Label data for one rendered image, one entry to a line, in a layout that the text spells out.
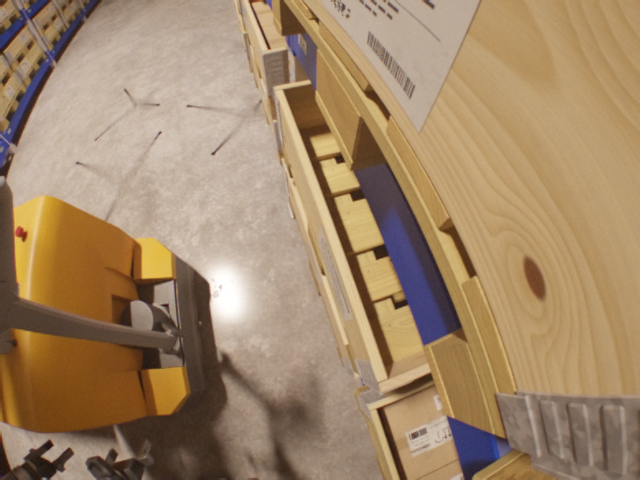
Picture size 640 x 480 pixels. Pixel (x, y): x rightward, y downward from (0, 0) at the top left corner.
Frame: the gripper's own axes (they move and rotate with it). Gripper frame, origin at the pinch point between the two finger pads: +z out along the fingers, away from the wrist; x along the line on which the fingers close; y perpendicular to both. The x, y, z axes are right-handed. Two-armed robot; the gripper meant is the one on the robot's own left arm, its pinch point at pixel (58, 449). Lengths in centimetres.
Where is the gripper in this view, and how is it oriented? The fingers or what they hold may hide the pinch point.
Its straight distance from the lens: 120.9
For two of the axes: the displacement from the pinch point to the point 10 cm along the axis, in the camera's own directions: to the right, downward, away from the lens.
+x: -9.8, 1.8, 0.3
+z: 0.2, -0.5, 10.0
